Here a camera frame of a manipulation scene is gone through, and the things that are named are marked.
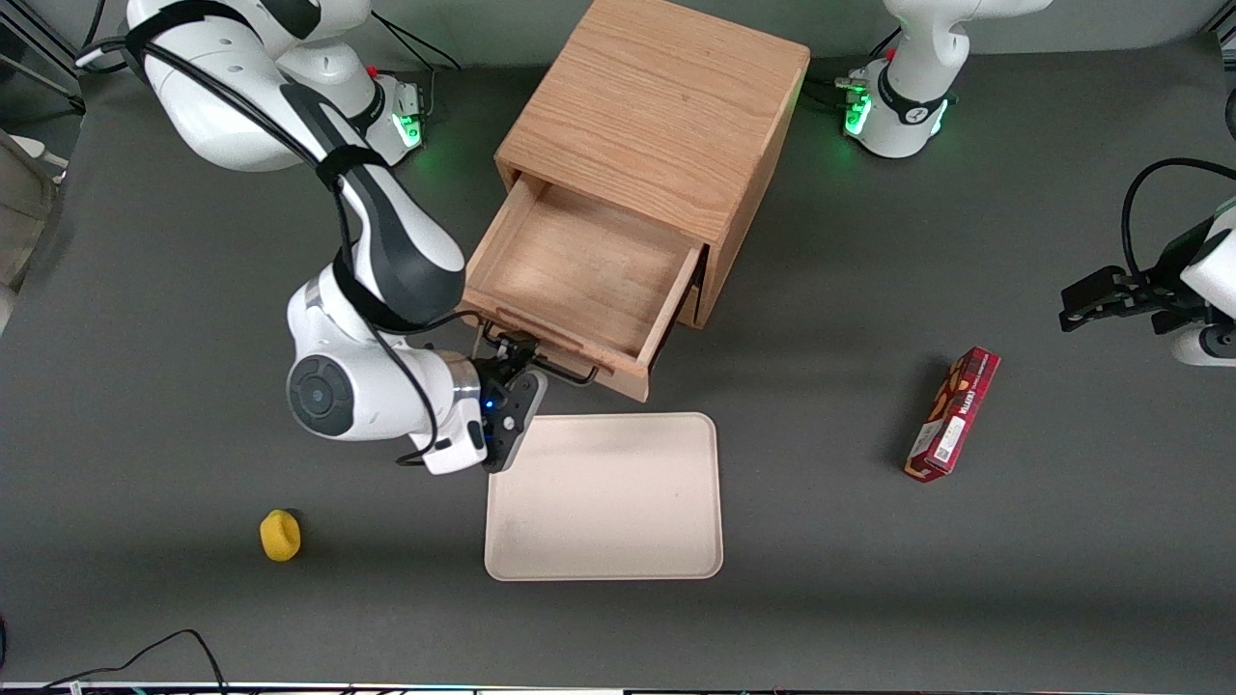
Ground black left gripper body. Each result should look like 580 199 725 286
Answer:
1109 218 1220 335

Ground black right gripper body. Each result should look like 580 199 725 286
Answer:
471 355 534 431

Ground wooden drawer cabinet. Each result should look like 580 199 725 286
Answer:
493 0 812 331

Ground beige plastic tray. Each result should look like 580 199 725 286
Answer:
484 412 724 582

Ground red cookie box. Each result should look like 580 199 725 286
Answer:
904 346 1001 484

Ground yellow toy fruit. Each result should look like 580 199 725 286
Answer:
259 509 302 563

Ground beige rounded object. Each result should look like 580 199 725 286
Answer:
0 130 70 335

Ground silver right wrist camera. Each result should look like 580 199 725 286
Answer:
482 371 549 475

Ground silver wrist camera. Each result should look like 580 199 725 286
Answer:
482 371 549 475
1171 322 1236 369

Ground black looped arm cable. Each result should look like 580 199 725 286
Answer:
1120 157 1236 295

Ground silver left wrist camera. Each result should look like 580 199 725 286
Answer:
1171 322 1236 369

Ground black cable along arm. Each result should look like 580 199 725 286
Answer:
75 0 441 468

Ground black cables at arm base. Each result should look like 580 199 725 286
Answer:
367 12 464 125
803 27 903 113

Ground black cable on table edge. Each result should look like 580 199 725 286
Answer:
37 628 229 695

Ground grey metal frame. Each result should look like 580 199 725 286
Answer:
0 14 88 119

